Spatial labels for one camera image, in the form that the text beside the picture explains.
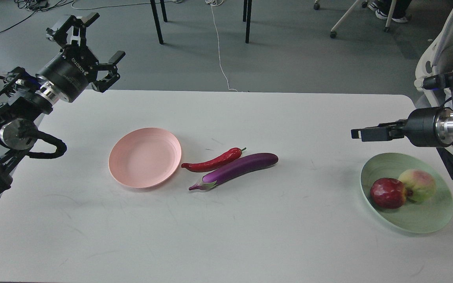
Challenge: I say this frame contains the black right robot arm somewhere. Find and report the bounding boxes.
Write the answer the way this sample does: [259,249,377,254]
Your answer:
[351,72,453,147]

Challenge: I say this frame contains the light green plastic plate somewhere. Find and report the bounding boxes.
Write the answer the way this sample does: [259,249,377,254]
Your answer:
[360,153,453,233]

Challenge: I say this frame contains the purple eggplant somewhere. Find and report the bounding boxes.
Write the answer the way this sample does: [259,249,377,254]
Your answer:
[188,153,279,191]

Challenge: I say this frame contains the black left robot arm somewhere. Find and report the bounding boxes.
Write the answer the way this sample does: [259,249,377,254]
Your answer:
[0,13,125,194]

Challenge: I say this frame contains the black table leg rear left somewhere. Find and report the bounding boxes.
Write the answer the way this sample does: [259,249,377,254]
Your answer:
[160,0,168,22]

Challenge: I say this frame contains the white cable on floor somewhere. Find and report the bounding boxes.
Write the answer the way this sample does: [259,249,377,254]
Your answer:
[205,0,239,92]

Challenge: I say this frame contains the person's sneakers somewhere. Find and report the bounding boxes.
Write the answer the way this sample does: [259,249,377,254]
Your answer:
[367,0,412,24]

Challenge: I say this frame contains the pink plastic plate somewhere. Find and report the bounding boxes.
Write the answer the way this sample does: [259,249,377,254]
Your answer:
[108,127,182,189]

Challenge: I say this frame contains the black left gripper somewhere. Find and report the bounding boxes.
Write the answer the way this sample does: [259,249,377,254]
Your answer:
[36,13,126,103]

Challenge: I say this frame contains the black table leg rear right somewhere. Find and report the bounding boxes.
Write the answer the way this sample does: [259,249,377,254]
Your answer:
[242,0,248,22]

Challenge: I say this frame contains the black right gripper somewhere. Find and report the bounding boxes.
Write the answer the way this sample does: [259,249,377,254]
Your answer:
[351,107,453,147]

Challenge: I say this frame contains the black cables on floor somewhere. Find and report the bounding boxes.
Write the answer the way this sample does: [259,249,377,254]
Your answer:
[0,0,74,44]

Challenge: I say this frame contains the white rolling chair base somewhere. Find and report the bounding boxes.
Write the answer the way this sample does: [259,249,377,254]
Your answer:
[329,0,398,39]

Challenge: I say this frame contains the dark red pomegranate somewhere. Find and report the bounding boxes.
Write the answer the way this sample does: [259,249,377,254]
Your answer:
[370,178,407,209]

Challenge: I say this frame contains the black table leg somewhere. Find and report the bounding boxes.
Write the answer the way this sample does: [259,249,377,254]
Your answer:
[160,0,168,22]
[242,0,248,22]
[245,0,253,44]
[150,0,164,45]

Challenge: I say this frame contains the green pink peach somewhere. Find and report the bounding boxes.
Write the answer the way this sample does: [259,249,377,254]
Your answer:
[398,169,437,202]

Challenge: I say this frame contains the red chili pepper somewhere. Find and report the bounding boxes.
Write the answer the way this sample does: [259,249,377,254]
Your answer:
[181,147,246,173]

